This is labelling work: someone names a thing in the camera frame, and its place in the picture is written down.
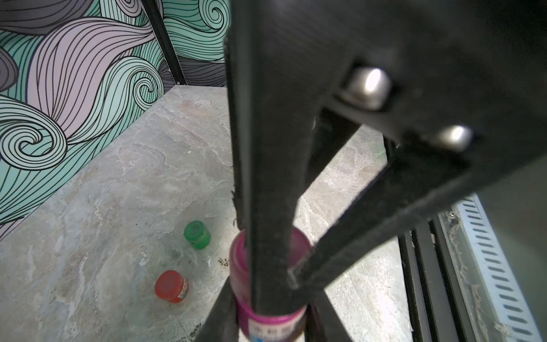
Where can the purple jar lid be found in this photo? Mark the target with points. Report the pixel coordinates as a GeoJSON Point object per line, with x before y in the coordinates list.
{"type": "Point", "coordinates": [261, 268]}

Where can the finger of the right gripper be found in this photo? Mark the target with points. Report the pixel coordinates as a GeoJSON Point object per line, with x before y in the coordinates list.
{"type": "Point", "coordinates": [458, 86]}

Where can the red paint jar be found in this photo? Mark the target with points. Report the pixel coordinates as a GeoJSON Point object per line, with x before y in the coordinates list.
{"type": "Point", "coordinates": [171, 286]}

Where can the white slotted cable duct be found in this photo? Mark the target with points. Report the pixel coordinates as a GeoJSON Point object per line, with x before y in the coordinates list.
{"type": "Point", "coordinates": [499, 302]}

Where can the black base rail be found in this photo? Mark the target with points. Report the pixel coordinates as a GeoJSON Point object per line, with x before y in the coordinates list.
{"type": "Point", "coordinates": [435, 302]}

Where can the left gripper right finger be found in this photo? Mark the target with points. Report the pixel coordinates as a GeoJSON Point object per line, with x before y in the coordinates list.
{"type": "Point", "coordinates": [323, 323]}

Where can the green paint jar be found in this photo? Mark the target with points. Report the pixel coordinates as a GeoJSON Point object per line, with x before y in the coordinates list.
{"type": "Point", "coordinates": [197, 234]}

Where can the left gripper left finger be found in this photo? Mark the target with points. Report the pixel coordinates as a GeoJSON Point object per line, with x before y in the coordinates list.
{"type": "Point", "coordinates": [221, 324]}

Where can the purple paint jar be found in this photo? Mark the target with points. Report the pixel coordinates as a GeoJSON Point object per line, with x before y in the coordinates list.
{"type": "Point", "coordinates": [270, 328]}

